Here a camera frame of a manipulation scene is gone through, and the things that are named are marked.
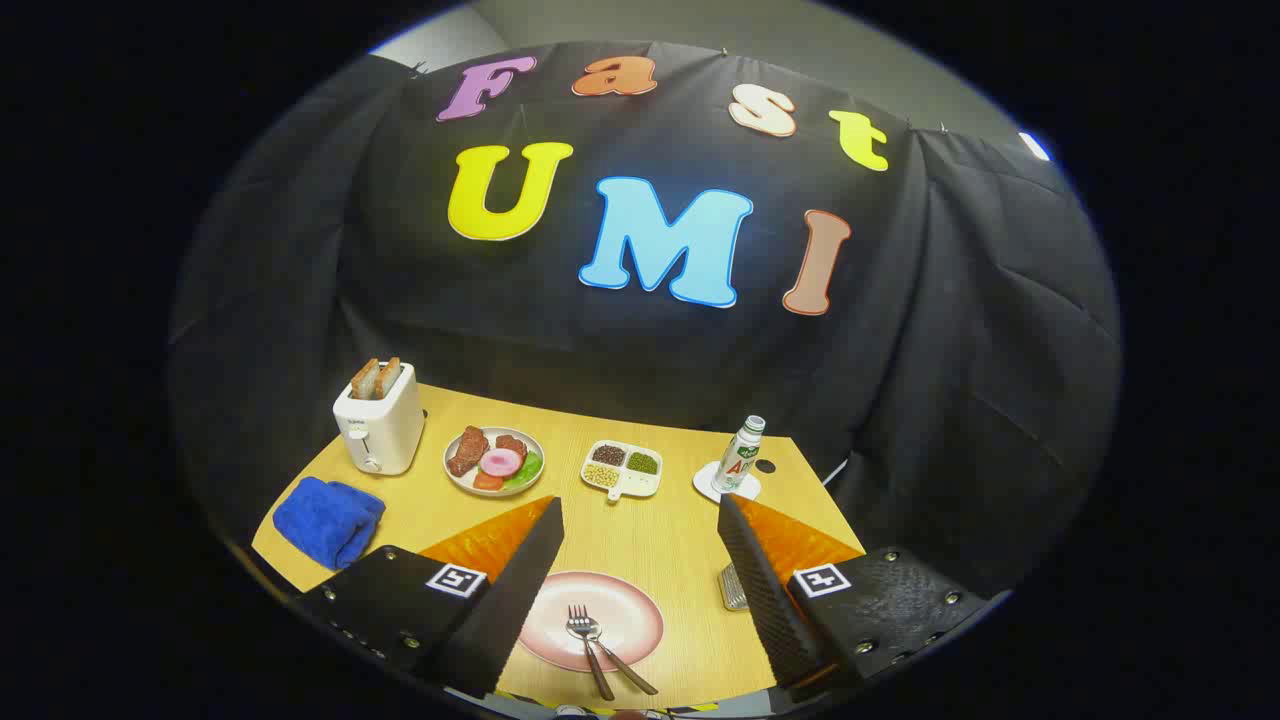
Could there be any white toaster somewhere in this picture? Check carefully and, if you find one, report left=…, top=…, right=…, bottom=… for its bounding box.
left=333, top=362, right=426, bottom=476

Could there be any white square coaster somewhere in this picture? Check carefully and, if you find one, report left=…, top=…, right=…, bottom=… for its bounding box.
left=693, top=460, right=762, bottom=505

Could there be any white food plate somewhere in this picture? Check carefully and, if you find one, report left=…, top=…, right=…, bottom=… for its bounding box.
left=443, top=426, right=547, bottom=498

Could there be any white drink bottle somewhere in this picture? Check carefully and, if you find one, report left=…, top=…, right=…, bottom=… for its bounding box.
left=712, top=415, right=767, bottom=493

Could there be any pink plate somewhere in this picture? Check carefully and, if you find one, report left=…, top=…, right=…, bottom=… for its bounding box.
left=515, top=571, right=665, bottom=673

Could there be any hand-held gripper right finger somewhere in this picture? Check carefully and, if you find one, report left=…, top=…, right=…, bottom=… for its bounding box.
left=717, top=493, right=1011, bottom=693

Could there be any white divided tray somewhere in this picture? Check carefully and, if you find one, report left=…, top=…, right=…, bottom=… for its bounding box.
left=580, top=440, right=664, bottom=502

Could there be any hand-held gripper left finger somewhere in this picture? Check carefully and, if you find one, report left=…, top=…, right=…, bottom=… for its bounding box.
left=295, top=495, right=566, bottom=699

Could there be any spoon with brown handle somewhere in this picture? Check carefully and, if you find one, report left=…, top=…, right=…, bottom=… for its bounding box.
left=583, top=618, right=660, bottom=696

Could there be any long brown meat piece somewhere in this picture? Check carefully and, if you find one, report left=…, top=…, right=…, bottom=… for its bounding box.
left=447, top=427, right=490, bottom=477

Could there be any blue towel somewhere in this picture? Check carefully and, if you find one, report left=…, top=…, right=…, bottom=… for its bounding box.
left=273, top=476, right=387, bottom=571

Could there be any fork with brown handle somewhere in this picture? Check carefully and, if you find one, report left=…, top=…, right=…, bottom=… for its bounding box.
left=566, top=604, right=616, bottom=701

